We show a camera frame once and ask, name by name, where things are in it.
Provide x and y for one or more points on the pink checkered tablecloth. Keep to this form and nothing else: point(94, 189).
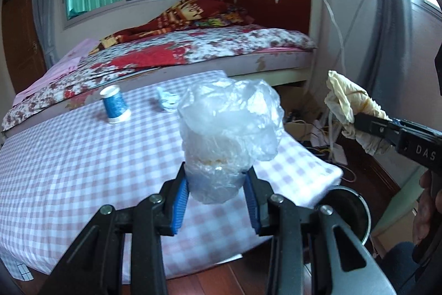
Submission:
point(86, 170)

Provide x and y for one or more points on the beige glove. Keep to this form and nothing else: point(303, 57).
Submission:
point(345, 98)

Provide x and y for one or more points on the person's right hand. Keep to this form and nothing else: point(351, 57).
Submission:
point(430, 205)

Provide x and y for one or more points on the grey blue curtain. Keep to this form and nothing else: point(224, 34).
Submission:
point(393, 22)

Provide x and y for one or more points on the white paper sheet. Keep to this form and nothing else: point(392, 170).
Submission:
point(228, 258)

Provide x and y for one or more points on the pale green board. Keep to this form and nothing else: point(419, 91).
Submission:
point(397, 212)

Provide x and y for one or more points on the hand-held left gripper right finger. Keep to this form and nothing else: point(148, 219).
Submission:
point(253, 208)

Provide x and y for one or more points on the red scalloped headboard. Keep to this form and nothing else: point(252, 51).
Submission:
point(293, 4)

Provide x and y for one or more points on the bed with floral sheet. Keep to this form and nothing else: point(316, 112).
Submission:
point(224, 42)

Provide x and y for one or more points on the small blue paper cup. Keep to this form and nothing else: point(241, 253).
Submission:
point(115, 105)

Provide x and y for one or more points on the red patterned blanket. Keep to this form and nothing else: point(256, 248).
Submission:
point(179, 15)

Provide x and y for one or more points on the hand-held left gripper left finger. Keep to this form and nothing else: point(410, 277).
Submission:
point(179, 203)

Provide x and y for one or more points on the grey sheer curtain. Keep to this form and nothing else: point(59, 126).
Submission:
point(48, 4)

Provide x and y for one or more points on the clear plastic bag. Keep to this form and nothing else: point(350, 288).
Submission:
point(224, 122)

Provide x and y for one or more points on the brown wooden door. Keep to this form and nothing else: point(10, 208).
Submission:
point(20, 39)

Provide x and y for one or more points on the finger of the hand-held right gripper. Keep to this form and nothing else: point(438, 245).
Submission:
point(417, 128)
point(373, 125)

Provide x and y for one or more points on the person's dark trouser leg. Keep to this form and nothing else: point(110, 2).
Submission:
point(411, 267)

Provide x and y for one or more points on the cardboard box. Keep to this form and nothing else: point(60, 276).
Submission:
point(297, 129)

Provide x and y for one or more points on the pink bed sheet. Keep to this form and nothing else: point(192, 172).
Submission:
point(69, 56)

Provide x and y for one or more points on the black trash can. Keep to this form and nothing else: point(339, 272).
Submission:
point(348, 208)

